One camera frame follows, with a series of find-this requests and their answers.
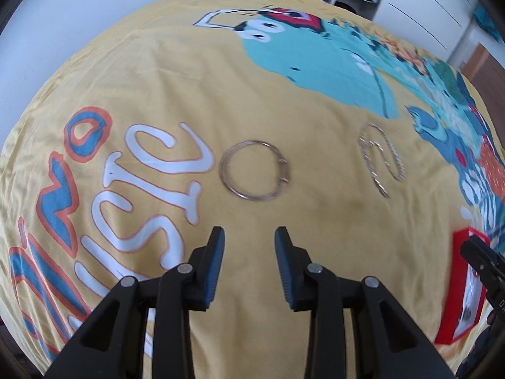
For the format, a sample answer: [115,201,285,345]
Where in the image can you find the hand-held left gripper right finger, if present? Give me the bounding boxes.
[274,226,456,379]

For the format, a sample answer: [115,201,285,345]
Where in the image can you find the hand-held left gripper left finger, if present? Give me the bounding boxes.
[45,226,226,379]

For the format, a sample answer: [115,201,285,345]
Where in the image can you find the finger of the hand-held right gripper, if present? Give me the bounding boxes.
[461,236,505,286]

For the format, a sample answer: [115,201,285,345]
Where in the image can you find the red box with white inside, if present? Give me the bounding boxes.
[436,227,492,345]

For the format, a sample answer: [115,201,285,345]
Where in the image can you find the thin gold bangle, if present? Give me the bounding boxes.
[218,140,293,202]

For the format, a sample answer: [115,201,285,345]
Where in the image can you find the silver chain necklace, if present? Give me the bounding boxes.
[357,123,407,199]

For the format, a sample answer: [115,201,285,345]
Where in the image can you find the yellow printed blanket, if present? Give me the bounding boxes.
[0,0,505,379]

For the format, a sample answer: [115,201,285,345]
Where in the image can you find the wooden headboard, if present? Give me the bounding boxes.
[461,43,505,89]

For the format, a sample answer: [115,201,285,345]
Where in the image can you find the teal cloth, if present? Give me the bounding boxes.
[472,7,503,42]

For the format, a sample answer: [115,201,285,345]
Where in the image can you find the open white wardrobe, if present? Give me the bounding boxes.
[373,0,481,63]

